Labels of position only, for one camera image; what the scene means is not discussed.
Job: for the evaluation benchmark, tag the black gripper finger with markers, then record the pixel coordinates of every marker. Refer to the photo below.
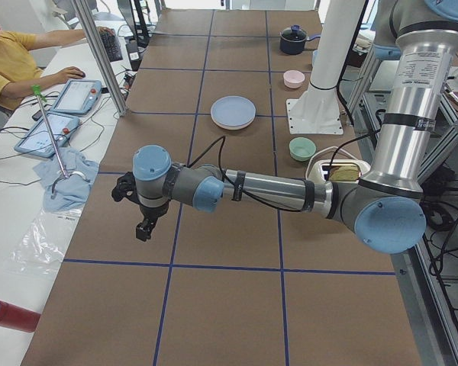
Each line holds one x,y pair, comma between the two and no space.
149,225
142,230

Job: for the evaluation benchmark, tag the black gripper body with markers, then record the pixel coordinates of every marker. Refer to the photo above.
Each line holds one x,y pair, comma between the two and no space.
151,212

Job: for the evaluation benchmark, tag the blue plate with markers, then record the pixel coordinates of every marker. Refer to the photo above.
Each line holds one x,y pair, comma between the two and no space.
233,106

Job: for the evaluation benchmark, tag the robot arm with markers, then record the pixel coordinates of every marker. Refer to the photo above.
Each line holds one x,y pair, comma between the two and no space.
381,206

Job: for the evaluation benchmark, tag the light blue cloth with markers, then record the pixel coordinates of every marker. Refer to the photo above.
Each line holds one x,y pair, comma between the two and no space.
60,193

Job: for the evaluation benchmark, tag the near teach pendant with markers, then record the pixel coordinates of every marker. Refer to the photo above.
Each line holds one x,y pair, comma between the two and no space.
37,140

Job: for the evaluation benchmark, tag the teach pendant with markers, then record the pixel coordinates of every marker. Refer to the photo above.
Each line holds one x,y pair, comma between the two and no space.
77,97
37,140

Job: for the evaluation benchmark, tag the far teach pendant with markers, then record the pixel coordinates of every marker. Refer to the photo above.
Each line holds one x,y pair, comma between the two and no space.
77,97

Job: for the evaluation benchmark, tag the clear plastic bag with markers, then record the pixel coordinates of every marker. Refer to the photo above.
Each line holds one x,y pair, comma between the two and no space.
42,249

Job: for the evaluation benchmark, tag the reacher grabber stick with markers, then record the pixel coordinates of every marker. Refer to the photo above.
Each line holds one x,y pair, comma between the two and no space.
64,172

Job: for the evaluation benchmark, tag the black keyboard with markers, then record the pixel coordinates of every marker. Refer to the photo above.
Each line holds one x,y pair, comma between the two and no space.
111,45

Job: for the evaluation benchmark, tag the person in yellow shirt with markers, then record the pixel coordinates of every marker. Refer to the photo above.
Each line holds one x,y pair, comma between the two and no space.
18,69

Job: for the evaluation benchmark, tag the dark red cylinder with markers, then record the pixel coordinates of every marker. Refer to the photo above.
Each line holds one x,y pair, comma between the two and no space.
18,318

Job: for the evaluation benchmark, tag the green bowl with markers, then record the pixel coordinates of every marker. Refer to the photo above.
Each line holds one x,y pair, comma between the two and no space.
302,149

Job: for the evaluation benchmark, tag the cream toaster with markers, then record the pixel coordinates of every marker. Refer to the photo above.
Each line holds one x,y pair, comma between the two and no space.
320,164

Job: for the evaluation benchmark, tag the bread slice in toaster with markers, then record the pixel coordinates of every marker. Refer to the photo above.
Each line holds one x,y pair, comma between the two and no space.
345,173

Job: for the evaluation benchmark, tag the pink bowl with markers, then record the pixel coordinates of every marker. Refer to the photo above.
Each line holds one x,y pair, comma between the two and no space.
293,79

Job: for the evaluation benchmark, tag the dark blue pot with lid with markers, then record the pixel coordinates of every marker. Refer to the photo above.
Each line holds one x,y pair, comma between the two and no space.
292,40

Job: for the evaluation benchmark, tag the light blue cup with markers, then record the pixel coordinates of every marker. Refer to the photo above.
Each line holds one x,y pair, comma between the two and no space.
314,57

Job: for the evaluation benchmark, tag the aluminium frame post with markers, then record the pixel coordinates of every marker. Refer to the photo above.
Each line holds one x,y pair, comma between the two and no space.
98,51

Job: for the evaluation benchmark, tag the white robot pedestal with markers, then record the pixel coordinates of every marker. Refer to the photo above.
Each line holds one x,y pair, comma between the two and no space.
317,110

